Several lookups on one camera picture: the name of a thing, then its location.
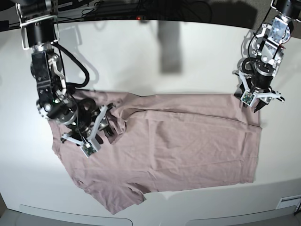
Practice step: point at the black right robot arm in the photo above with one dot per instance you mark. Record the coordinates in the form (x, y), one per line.
(38, 21)

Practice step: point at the mauve T-shirt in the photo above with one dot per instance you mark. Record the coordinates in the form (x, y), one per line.
(164, 143)

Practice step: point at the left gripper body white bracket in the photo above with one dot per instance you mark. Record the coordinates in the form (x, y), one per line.
(258, 92)

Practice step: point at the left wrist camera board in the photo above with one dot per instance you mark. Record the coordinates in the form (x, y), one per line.
(247, 98)

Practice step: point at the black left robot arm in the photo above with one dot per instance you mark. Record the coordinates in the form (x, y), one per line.
(265, 53)

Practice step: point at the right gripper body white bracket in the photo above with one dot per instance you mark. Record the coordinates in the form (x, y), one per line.
(84, 130)

